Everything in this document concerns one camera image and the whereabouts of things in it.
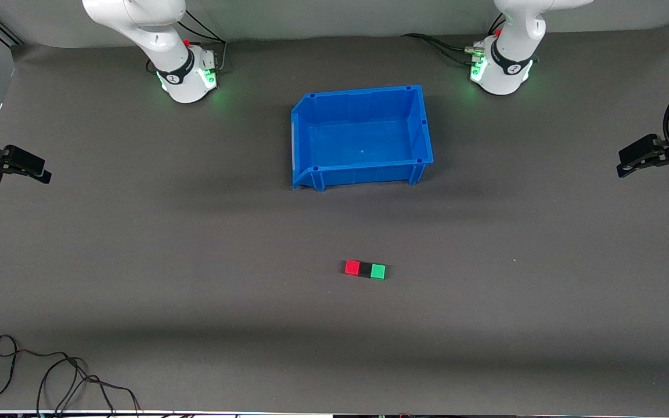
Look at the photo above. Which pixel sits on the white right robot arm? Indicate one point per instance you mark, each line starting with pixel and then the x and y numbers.
pixel 180 81

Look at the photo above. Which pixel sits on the small green cube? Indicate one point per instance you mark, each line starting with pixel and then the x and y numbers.
pixel 378 271

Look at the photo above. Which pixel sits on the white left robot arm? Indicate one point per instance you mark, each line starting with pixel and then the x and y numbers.
pixel 506 78

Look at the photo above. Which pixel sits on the grey table mat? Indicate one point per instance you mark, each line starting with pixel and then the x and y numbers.
pixel 334 337

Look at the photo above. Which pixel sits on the aluminium frame rail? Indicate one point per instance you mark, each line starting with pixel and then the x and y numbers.
pixel 0 28

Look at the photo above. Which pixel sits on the blue plastic storage bin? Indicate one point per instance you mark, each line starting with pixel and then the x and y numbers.
pixel 363 139

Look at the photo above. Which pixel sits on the small black cube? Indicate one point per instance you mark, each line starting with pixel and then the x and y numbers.
pixel 366 270

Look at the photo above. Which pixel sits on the small red cube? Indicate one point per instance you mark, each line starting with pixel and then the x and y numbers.
pixel 352 267

